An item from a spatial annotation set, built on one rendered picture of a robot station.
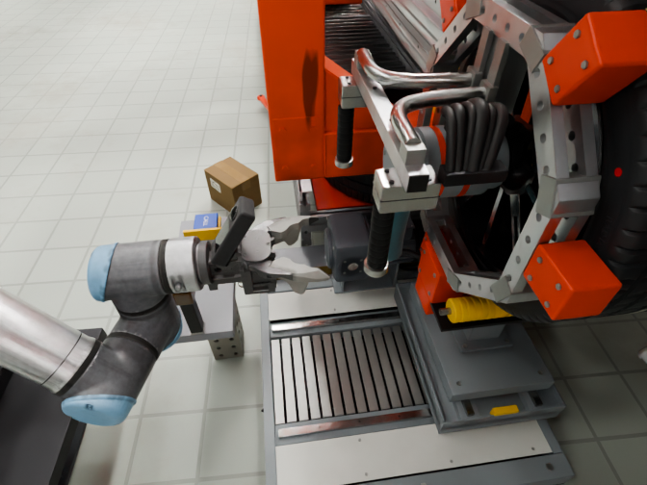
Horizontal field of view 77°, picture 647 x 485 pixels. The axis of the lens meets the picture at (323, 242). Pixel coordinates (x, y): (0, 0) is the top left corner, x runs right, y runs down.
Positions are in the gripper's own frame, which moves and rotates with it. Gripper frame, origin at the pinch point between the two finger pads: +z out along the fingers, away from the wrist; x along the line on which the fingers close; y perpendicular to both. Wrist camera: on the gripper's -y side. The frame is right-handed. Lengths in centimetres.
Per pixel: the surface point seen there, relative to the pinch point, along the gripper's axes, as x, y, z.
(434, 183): 2.1, -12.0, 15.9
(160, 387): -22, 83, -52
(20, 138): -198, 83, -160
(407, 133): -1.5, -18.3, 12.0
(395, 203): 2.3, -9.0, 10.4
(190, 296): -10.4, 23.1, -27.6
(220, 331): -10.8, 38.0, -23.7
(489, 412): 6, 68, 47
